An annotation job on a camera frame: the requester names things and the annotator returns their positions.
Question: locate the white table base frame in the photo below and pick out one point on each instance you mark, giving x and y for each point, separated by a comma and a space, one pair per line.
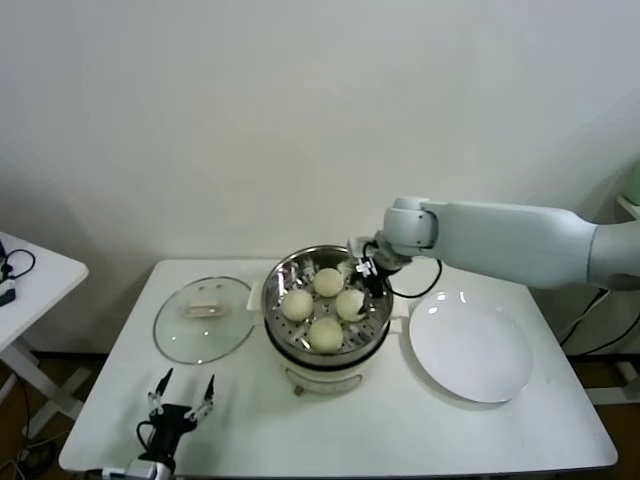
617, 382

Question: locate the small black device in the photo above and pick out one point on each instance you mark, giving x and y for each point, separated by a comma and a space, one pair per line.
6, 297

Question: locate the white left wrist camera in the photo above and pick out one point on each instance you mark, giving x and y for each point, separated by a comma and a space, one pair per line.
147, 469

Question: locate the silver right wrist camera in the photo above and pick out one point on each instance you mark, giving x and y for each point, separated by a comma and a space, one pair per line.
361, 246

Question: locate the white steamed baozi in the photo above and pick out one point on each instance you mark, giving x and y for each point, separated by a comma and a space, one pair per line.
325, 334
298, 306
346, 305
329, 282

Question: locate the round glass pot lid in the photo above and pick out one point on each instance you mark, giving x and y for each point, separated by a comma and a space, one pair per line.
200, 335

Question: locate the stainless steel steamer basket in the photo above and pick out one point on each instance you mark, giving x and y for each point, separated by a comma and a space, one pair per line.
280, 280

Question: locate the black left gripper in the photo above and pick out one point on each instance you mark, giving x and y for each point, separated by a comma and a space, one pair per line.
167, 430

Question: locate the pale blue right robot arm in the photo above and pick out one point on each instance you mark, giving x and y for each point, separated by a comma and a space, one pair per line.
500, 240

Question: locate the cream electric cooking pot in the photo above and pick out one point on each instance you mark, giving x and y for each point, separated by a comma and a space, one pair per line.
325, 372

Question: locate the white round plate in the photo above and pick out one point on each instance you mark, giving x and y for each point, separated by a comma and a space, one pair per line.
470, 345

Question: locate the white folding side table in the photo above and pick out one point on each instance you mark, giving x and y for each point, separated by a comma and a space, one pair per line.
35, 300

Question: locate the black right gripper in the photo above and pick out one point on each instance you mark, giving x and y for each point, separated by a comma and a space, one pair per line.
375, 282

